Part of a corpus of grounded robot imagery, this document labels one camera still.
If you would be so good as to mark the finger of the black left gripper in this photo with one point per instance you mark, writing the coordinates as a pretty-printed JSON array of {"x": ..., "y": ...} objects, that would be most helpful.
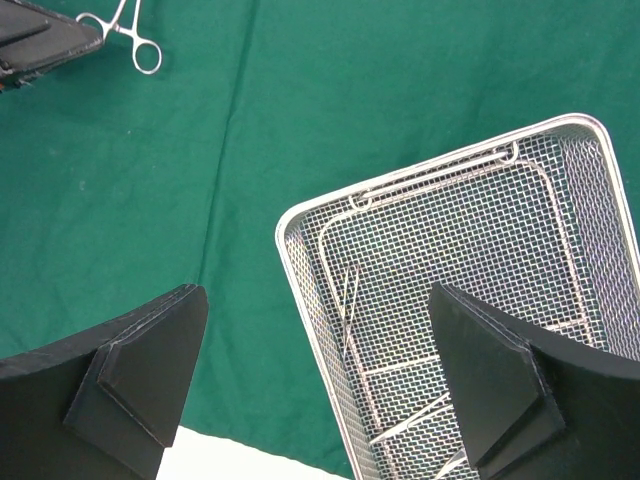
[{"x": 35, "y": 40}]

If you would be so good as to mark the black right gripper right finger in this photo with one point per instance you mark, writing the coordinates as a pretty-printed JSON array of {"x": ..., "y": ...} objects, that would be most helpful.
[{"x": 531, "y": 403}]

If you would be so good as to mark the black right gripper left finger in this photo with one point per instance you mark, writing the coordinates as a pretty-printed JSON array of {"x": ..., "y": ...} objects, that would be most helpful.
[{"x": 106, "y": 402}]

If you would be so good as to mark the steel surgical forceps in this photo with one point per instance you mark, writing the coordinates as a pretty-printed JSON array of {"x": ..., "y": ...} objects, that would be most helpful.
[
  {"x": 439, "y": 405},
  {"x": 138, "y": 42}
]

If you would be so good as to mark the dark green surgical cloth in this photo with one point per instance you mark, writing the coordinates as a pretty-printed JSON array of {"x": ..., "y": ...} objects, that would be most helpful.
[{"x": 117, "y": 186}]

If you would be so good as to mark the metal wire mesh tray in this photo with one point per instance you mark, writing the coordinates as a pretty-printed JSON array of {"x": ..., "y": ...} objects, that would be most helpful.
[{"x": 533, "y": 222}]

